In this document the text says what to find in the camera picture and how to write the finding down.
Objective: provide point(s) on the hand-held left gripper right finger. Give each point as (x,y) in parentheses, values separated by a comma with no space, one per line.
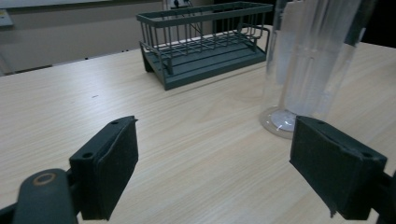
(333,168)

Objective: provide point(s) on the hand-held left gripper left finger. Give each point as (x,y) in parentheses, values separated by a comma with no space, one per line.
(102,174)

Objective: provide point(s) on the clear glass tumbler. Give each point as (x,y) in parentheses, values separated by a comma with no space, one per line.
(306,62)

